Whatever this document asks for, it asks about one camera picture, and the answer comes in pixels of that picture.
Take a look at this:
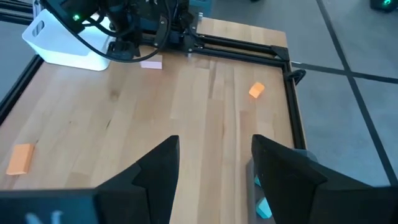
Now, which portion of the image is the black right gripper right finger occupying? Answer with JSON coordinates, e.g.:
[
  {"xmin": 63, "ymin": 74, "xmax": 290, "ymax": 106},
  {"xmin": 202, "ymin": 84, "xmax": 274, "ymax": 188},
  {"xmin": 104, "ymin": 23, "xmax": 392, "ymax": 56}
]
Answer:
[{"xmin": 251, "ymin": 134, "xmax": 398, "ymax": 224}]

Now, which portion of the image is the gray plastic bin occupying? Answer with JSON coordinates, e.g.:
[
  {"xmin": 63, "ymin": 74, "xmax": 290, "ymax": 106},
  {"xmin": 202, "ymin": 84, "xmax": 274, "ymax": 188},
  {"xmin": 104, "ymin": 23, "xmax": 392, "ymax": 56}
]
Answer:
[{"xmin": 247, "ymin": 148, "xmax": 318, "ymax": 224}]

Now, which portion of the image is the black device with green light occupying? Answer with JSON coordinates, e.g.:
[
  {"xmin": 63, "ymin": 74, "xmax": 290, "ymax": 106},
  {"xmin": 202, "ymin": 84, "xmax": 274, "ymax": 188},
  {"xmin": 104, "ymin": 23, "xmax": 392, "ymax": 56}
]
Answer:
[{"xmin": 369, "ymin": 0, "xmax": 398, "ymax": 13}]

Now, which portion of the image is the pink block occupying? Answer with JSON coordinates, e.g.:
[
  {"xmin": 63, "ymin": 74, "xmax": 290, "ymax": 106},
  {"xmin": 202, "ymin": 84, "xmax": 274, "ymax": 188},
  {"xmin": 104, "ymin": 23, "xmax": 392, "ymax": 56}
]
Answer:
[{"xmin": 139, "ymin": 55, "xmax": 164, "ymax": 70}]

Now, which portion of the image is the orange cube block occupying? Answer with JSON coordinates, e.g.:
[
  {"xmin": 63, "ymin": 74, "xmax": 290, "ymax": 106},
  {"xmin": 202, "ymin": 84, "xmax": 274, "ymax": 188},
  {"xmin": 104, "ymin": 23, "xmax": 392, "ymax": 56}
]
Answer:
[{"xmin": 248, "ymin": 82, "xmax": 266, "ymax": 99}]

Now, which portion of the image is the blue cube block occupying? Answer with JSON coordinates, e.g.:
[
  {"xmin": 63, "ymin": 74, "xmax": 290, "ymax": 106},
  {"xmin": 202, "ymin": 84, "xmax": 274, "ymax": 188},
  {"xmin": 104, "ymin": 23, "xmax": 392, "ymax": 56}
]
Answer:
[{"xmin": 255, "ymin": 197, "xmax": 273, "ymax": 220}]

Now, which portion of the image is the black clamp knob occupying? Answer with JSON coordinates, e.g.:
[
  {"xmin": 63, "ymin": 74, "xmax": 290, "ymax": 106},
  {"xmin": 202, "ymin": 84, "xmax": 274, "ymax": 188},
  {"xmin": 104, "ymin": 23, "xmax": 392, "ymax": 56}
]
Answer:
[{"xmin": 285, "ymin": 68, "xmax": 307, "ymax": 86}]

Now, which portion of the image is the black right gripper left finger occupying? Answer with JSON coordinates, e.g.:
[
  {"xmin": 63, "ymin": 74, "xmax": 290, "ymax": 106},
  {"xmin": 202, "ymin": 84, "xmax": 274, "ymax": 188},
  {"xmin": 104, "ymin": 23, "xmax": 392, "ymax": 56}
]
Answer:
[{"xmin": 0, "ymin": 135, "xmax": 180, "ymax": 224}]

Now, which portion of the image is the long orange block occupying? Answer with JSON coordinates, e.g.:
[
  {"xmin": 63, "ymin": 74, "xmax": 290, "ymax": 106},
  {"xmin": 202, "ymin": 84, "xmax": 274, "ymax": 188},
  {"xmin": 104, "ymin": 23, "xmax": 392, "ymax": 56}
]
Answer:
[{"xmin": 6, "ymin": 143, "xmax": 35, "ymax": 176}]

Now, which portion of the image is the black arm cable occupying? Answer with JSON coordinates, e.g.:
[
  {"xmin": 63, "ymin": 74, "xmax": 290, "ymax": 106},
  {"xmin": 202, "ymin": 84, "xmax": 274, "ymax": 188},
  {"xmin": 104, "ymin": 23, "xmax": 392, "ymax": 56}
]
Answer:
[{"xmin": 42, "ymin": 0, "xmax": 174, "ymax": 64}]

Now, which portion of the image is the white plastic bin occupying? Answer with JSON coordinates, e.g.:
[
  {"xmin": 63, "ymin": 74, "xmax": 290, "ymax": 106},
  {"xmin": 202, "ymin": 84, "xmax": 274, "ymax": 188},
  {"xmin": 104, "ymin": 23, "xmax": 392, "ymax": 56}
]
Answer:
[{"xmin": 21, "ymin": 8, "xmax": 113, "ymax": 72}]

